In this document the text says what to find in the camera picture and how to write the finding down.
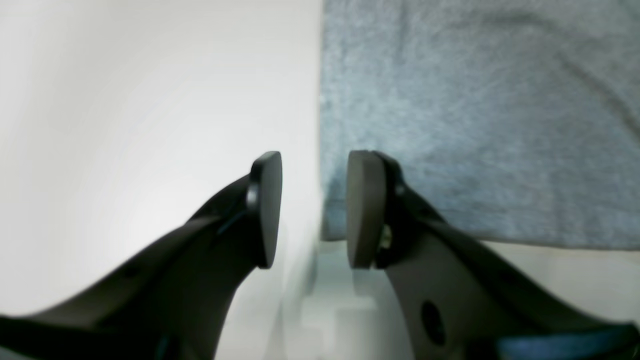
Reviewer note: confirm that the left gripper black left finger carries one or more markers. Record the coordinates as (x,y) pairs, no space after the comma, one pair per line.
(170,300)

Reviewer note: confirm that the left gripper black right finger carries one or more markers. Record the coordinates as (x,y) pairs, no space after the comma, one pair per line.
(459,299)

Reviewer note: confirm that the grey T-shirt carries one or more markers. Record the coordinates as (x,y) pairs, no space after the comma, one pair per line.
(518,120)

